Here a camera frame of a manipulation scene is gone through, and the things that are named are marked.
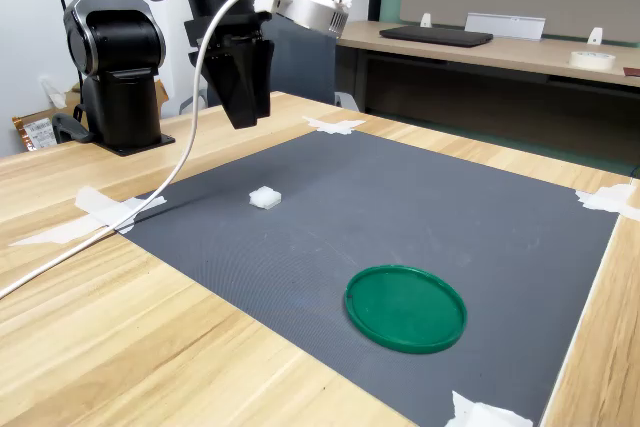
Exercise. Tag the wooden side desk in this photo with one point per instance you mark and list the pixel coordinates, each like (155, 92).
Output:
(500, 54)

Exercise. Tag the brown cardboard box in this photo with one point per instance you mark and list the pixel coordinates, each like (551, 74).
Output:
(35, 133)

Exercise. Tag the masking tape roll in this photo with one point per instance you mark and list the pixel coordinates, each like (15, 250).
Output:
(592, 60)

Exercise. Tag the small white plastic terminal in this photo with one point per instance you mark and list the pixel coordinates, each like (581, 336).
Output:
(265, 197)

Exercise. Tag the black table clamp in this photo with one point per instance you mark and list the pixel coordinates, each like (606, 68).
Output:
(70, 128)

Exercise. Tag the dark grey mat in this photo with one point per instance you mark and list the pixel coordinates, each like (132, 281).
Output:
(400, 207)

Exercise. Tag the silver metal stand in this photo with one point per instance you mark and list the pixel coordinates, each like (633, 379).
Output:
(505, 27)

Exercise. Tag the white gripper camera box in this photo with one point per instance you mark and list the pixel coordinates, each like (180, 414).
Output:
(310, 7)

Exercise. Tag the black laptop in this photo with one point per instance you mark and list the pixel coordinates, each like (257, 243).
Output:
(435, 35)

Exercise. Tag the blue-grey office chair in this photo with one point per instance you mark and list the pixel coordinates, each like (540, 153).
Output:
(300, 62)

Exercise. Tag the dark red flat item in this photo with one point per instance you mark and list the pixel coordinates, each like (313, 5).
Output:
(632, 71)

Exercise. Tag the white tape piece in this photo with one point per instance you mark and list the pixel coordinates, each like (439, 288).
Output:
(95, 204)
(335, 126)
(480, 417)
(605, 199)

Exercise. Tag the round green lid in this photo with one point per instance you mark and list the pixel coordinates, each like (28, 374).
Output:
(405, 309)

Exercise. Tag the small white bracket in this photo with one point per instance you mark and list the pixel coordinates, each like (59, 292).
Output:
(425, 20)
(595, 36)

